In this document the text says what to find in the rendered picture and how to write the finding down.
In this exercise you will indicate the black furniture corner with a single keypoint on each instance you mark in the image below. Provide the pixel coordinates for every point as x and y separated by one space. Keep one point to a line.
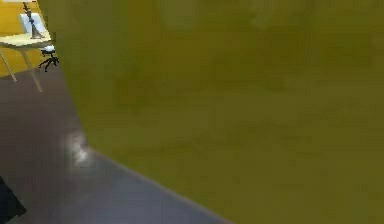
8 203

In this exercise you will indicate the grey desk lamp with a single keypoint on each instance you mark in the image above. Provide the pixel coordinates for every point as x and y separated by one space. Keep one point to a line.
33 28

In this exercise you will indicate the white laptop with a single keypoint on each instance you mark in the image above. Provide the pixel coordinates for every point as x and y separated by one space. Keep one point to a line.
37 23

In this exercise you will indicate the pale wooden table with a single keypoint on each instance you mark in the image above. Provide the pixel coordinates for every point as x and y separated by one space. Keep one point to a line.
23 40

